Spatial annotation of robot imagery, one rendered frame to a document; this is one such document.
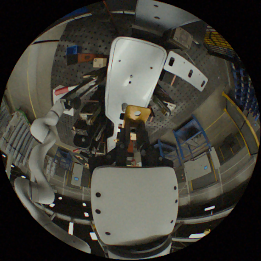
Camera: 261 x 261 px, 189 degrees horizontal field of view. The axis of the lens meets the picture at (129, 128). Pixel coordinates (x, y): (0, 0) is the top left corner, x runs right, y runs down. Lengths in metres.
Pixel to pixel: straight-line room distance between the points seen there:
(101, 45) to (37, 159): 0.79
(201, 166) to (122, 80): 8.01
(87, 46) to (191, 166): 8.62
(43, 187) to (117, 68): 0.62
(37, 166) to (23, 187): 0.15
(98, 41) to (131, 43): 0.39
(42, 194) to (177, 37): 0.78
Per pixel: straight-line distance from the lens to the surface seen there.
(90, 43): 0.73
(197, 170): 8.18
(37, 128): 0.61
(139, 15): 0.30
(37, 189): 0.47
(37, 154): 0.52
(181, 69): 0.42
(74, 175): 7.31
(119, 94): 0.39
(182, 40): 0.36
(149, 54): 0.36
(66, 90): 0.31
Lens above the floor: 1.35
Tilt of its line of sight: 40 degrees down
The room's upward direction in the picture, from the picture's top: 179 degrees clockwise
